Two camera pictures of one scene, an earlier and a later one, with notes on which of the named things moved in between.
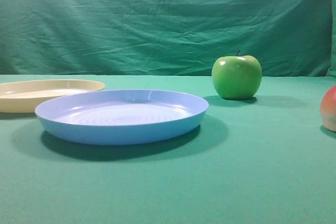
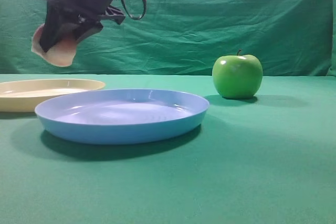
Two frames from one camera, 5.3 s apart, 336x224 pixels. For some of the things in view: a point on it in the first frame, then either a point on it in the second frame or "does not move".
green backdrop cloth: [166, 23] does not move
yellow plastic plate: [25, 96] does not move
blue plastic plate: [120, 117] does not move
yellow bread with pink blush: [328, 109] to [62, 54]
